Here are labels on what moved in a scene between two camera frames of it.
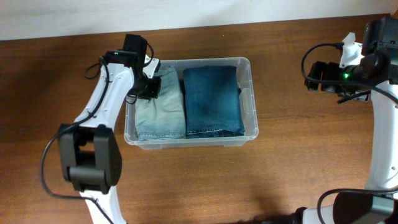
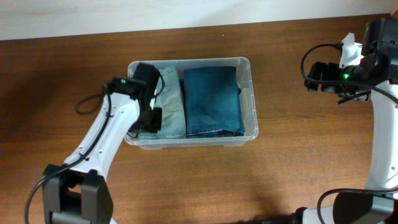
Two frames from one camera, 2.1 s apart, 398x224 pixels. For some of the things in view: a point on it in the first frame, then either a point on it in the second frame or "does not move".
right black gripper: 334,73 does not move
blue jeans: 212,102 does not move
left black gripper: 155,89 to 156,126
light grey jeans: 163,117 does not move
